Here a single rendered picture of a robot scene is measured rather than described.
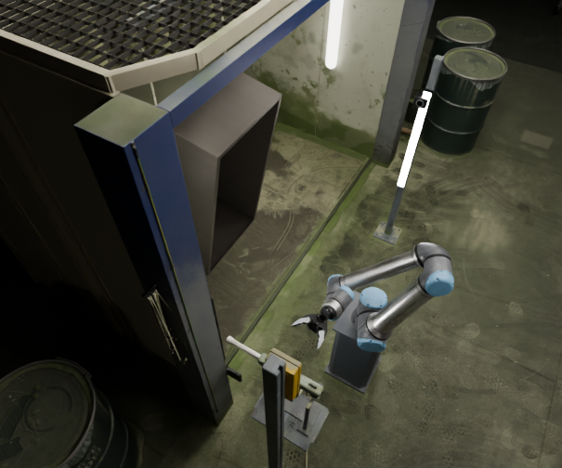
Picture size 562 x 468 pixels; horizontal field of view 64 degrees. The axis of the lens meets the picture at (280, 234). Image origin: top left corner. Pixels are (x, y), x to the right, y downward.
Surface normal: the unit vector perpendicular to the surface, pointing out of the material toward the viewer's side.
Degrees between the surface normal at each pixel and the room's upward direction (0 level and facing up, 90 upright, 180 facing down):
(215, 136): 12
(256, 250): 0
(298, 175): 0
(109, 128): 0
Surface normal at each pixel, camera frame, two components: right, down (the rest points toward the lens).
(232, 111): 0.18, -0.54
